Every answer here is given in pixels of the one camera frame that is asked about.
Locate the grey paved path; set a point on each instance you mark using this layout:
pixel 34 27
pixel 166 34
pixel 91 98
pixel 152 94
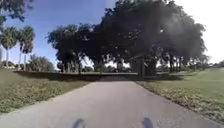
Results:
pixel 110 103

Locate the group of large dark trees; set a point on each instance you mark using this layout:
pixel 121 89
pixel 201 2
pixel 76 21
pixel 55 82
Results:
pixel 140 33

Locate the robot's own part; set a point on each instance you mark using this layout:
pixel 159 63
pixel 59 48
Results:
pixel 147 123
pixel 79 123

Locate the low bushy trees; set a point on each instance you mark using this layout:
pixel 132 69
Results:
pixel 40 64

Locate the grass lawn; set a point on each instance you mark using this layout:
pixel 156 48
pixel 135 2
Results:
pixel 23 88
pixel 196 88

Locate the palm tree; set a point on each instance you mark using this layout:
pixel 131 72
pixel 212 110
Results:
pixel 26 40
pixel 8 38

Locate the overhanging tree branch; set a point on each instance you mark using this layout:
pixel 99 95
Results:
pixel 11 8

